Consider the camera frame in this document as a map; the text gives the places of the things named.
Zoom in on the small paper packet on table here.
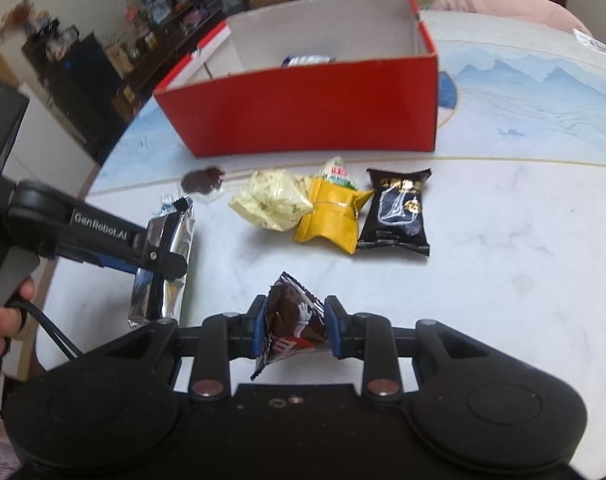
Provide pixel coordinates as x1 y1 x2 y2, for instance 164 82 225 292
573 28 606 57

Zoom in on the black cable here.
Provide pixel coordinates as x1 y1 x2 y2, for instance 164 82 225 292
0 299 80 416

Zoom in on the white blue snack packet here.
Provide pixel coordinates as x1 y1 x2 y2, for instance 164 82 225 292
281 54 335 67

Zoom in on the black snack packet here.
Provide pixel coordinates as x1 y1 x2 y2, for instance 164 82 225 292
356 168 432 257

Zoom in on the person's left hand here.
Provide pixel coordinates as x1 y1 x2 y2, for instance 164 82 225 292
0 276 38 380

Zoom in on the cream yellow snack bag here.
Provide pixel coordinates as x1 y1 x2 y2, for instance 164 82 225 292
228 169 313 232

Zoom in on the chocolate lollipop in blister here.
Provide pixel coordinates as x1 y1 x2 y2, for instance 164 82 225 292
179 166 225 203

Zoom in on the dark triangular chocolate packet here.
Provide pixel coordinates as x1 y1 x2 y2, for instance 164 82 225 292
250 272 328 380

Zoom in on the blue mountain table mat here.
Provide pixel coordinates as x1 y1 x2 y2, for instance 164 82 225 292
90 11 606 196

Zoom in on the dark tv console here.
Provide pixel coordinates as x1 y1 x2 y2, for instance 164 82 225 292
21 0 223 133

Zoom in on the red cardboard box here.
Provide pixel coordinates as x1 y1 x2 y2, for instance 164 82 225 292
154 0 439 157

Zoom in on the green white small candy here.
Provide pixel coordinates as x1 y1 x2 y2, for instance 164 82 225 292
319 156 358 191

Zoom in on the yellow snack packet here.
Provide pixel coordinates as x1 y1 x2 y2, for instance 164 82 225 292
294 177 373 255

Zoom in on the silver foil snack pack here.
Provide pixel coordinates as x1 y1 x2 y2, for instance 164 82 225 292
128 196 195 328

